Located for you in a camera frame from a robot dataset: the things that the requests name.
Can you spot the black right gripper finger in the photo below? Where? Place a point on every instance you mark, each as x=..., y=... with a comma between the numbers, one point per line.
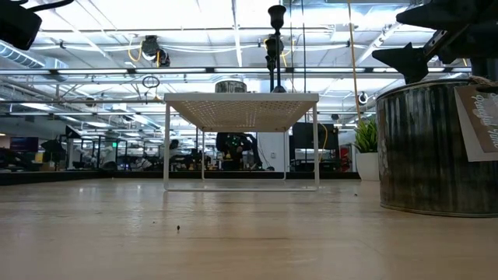
x=410, y=62
x=447, y=15

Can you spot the tall black candlestick holder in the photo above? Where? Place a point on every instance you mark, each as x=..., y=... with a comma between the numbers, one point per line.
x=277, y=17

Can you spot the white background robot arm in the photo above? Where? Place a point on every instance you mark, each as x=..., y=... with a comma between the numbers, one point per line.
x=87, y=155

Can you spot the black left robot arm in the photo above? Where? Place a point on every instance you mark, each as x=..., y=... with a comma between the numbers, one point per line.
x=19, y=27

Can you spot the small round ceiling reel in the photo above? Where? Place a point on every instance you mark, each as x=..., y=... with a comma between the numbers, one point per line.
x=362, y=98

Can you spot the small black ceiling dome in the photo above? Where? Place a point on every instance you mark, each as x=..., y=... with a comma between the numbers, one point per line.
x=335, y=116

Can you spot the green plant in white pot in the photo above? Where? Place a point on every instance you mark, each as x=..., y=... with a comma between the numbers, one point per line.
x=365, y=167

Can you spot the black background screen panel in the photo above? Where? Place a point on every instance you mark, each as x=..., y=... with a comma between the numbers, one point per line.
x=311, y=136

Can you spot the white perforated metal shelf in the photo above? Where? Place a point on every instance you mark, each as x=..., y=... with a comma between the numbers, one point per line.
x=241, y=97

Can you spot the person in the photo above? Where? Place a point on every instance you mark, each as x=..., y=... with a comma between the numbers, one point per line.
x=233, y=140

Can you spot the background computer monitor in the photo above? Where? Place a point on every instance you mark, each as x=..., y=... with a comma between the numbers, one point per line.
x=24, y=144

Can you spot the black rig support frame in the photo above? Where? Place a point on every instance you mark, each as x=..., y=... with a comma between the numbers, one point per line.
x=480, y=68

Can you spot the silver ceiling air duct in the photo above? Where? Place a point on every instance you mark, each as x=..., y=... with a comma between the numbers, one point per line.
x=31, y=60

